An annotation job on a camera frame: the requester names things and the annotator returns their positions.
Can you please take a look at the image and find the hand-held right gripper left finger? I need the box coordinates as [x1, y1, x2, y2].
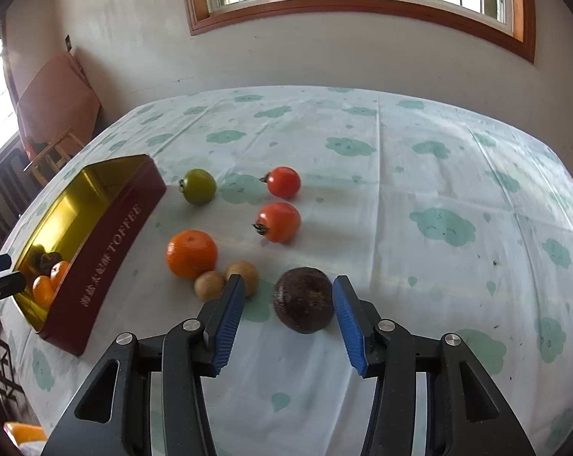
[40, 274, 247, 456]

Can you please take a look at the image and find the white cloud print tablecloth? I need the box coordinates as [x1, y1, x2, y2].
[0, 86, 573, 456]

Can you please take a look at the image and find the large mandarin orange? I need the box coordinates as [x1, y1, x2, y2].
[49, 260, 71, 290]
[166, 230, 219, 280]

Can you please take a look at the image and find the orange yellow packet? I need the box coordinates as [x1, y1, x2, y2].
[4, 421, 48, 443]

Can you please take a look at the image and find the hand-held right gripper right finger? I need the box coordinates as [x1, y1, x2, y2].
[332, 274, 537, 456]

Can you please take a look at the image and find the dark brown water chestnut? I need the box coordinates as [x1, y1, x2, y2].
[27, 252, 64, 276]
[272, 267, 336, 334]

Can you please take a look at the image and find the red gold rectangular tin box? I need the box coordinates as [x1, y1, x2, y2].
[12, 154, 168, 357]

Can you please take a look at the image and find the wooden stool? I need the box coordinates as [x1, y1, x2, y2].
[23, 127, 85, 184]

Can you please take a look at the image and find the red tomato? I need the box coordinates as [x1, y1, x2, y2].
[252, 202, 302, 244]
[260, 166, 302, 200]

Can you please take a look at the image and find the dark wooden bench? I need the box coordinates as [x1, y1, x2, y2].
[0, 147, 38, 426]

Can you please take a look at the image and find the green tomato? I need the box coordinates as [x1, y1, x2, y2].
[179, 168, 217, 205]

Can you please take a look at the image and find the wooden framed window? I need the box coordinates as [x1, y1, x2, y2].
[178, 0, 537, 64]

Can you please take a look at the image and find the small mandarin orange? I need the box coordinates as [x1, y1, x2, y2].
[32, 275, 55, 309]

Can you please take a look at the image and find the tan longan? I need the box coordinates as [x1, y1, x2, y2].
[226, 261, 260, 298]
[194, 271, 228, 303]

